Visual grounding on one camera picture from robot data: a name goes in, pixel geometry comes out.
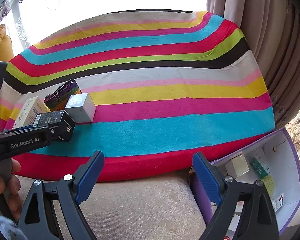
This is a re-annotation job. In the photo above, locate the small grey cardboard box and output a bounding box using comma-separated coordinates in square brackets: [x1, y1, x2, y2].
[225, 154, 249, 179]

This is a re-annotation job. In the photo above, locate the person's left hand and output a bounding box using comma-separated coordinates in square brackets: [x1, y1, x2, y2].
[0, 158, 21, 222]

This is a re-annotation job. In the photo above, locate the white box with print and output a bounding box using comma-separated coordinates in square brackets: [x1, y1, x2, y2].
[271, 193, 285, 212]

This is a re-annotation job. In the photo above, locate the tall white tea box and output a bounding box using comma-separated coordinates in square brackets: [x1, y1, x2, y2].
[12, 96, 50, 129]

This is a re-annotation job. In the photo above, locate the green round sponge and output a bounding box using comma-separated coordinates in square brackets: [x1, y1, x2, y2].
[261, 175, 275, 197]

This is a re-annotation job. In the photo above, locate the teal patterned box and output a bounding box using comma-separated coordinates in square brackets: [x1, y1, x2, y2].
[250, 155, 271, 179]

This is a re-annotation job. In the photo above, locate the black product box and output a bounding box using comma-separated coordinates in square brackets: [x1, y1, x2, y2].
[32, 110, 76, 142]

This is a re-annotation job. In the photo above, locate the purple white storage box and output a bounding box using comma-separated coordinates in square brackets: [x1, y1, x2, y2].
[192, 128, 300, 239]

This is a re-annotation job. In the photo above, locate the white cube box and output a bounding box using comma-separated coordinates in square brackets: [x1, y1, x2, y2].
[65, 93, 96, 123]

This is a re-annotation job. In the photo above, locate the yellow leather armchair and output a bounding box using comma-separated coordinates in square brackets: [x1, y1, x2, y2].
[0, 24, 14, 62]

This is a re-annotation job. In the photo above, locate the rainbow striped cloth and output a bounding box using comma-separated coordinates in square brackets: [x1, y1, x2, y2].
[0, 10, 275, 181]

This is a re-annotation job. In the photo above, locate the rainbow strap roll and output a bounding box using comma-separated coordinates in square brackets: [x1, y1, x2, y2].
[44, 78, 82, 112]

